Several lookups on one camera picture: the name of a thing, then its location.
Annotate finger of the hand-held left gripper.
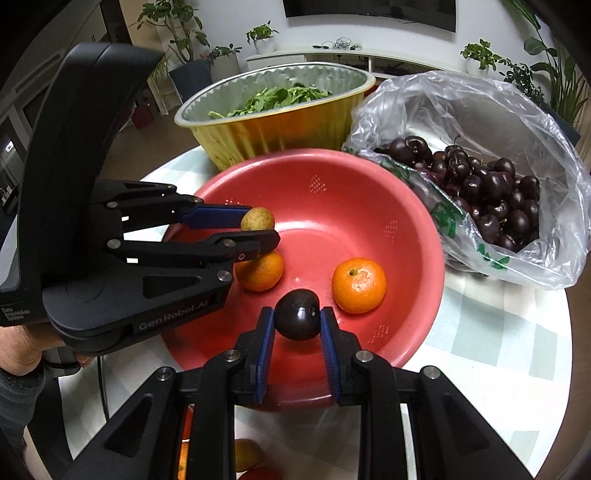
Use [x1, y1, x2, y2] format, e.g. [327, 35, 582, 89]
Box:
[106, 228, 281, 320]
[91, 179, 252, 234]

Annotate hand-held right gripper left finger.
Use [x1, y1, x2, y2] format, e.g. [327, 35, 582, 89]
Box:
[69, 307, 278, 480]

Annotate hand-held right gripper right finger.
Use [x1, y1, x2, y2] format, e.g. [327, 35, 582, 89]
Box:
[320, 307, 536, 480]

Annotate red plastic basin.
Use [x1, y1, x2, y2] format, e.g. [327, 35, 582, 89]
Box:
[161, 148, 446, 409]

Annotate red tomato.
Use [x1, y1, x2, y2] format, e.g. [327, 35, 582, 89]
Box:
[238, 467, 282, 480]

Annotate person's left forearm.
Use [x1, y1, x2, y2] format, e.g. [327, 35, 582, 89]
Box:
[0, 367, 49, 437]

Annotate person's left hand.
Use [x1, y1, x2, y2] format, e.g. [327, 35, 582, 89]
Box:
[0, 323, 94, 377]

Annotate orange tangerine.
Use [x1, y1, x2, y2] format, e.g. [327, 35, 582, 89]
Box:
[235, 250, 284, 292]
[331, 257, 387, 313]

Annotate gold foil bowl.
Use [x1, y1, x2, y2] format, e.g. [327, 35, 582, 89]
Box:
[174, 62, 377, 172]

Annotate chopped green leaves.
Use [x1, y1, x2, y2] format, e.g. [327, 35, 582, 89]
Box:
[209, 84, 333, 120]

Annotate plant in grey pot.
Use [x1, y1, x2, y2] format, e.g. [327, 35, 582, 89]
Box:
[208, 45, 242, 81]

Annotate tall plant in dark pot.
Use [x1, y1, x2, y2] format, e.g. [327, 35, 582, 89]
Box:
[129, 0, 213, 93]

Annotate small plant in white pot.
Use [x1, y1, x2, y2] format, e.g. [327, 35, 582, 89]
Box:
[246, 21, 279, 54]

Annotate pile of dark cherries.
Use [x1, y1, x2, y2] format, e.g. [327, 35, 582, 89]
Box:
[374, 136, 542, 254]

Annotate white television cabinet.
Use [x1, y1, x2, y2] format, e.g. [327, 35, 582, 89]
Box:
[245, 44, 467, 79]

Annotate clear plastic bag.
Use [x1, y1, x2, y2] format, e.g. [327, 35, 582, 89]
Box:
[342, 71, 591, 291]

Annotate leafy plant in white pot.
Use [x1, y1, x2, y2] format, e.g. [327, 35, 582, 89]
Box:
[462, 39, 502, 77]

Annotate bushy dark green plant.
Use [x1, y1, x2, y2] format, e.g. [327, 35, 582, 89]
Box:
[501, 58, 546, 106]

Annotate tall broad-leaf plant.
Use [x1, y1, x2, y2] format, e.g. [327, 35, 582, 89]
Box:
[505, 0, 580, 126]

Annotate cables on cabinet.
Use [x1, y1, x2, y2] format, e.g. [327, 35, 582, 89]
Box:
[313, 38, 364, 51]

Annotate black wall television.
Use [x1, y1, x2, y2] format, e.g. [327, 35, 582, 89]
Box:
[283, 0, 457, 32]

